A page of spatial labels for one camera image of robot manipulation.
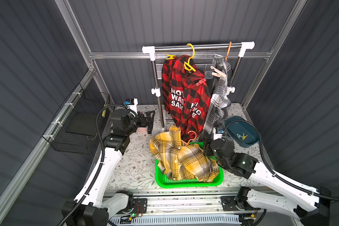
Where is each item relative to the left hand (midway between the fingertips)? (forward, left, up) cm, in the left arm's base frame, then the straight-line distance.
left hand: (149, 112), depth 71 cm
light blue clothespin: (+6, -60, -32) cm, 68 cm away
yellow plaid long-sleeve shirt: (-17, -17, -22) cm, 32 cm away
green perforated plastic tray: (-23, -6, -34) cm, 42 cm away
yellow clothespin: (+5, -63, -32) cm, 71 cm away
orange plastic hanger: (-4, -23, -21) cm, 31 cm away
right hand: (-10, -32, -12) cm, 36 cm away
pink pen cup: (+11, +10, -31) cm, 35 cm away
